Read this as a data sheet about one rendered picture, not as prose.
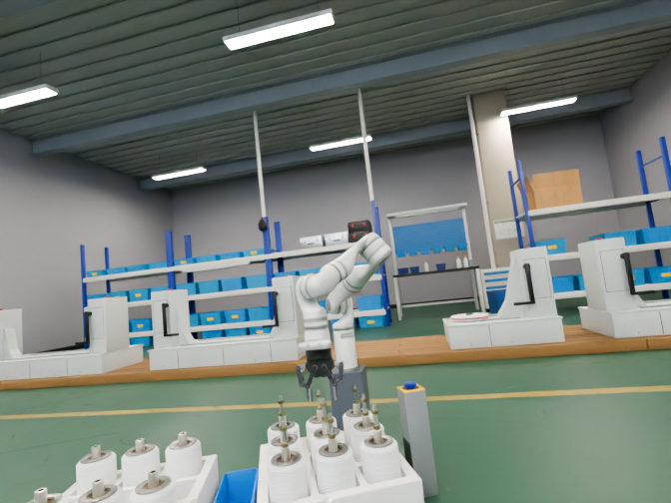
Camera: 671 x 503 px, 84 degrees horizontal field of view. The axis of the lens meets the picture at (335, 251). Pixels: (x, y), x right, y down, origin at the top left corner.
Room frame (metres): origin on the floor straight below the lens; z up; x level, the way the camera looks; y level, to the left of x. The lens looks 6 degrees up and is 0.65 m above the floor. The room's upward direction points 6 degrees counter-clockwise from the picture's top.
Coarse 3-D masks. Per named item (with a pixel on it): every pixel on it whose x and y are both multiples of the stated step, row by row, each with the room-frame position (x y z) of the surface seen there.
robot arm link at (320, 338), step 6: (306, 330) 1.07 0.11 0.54; (312, 330) 1.06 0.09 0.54; (318, 330) 1.06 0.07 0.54; (324, 330) 1.07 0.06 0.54; (306, 336) 1.07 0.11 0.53; (312, 336) 1.06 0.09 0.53; (318, 336) 1.06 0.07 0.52; (324, 336) 1.06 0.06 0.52; (330, 336) 1.09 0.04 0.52; (306, 342) 1.03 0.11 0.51; (312, 342) 1.02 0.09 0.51; (318, 342) 1.02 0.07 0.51; (324, 342) 1.02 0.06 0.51; (330, 342) 1.02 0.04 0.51; (300, 348) 1.02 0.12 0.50; (306, 348) 1.02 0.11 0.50; (312, 348) 1.02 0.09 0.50; (318, 348) 1.02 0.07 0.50; (324, 348) 1.02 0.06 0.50
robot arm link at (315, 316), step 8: (296, 288) 1.09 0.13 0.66; (304, 296) 1.09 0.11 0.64; (304, 304) 1.09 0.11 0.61; (312, 304) 1.10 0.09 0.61; (304, 312) 1.08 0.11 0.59; (312, 312) 1.06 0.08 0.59; (320, 312) 1.06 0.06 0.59; (304, 320) 1.08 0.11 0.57; (312, 320) 1.06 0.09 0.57; (320, 320) 1.06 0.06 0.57; (312, 328) 1.06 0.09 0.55
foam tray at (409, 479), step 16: (304, 448) 1.18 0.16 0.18; (400, 464) 1.02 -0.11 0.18; (400, 480) 0.94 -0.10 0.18; (416, 480) 0.94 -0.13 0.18; (320, 496) 0.91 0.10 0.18; (336, 496) 0.90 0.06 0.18; (352, 496) 0.91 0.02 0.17; (368, 496) 0.91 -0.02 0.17; (384, 496) 0.92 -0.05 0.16; (400, 496) 0.93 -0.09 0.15; (416, 496) 0.93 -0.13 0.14
